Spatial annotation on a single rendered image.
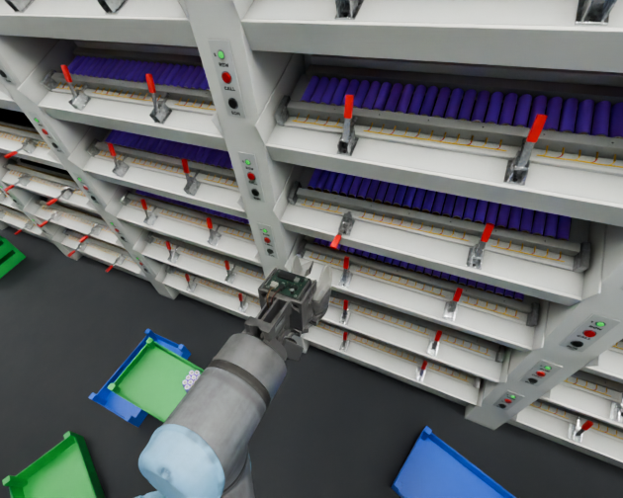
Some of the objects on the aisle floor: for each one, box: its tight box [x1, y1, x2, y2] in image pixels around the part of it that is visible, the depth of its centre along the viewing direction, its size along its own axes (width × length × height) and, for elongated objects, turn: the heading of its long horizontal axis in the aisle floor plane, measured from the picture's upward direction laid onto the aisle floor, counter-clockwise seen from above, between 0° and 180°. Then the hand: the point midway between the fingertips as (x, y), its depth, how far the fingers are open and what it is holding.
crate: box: [2, 431, 105, 498], centre depth 98 cm, size 30×20×8 cm
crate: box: [391, 426, 516, 498], centre depth 92 cm, size 30×20×8 cm
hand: (317, 271), depth 58 cm, fingers open, 3 cm apart
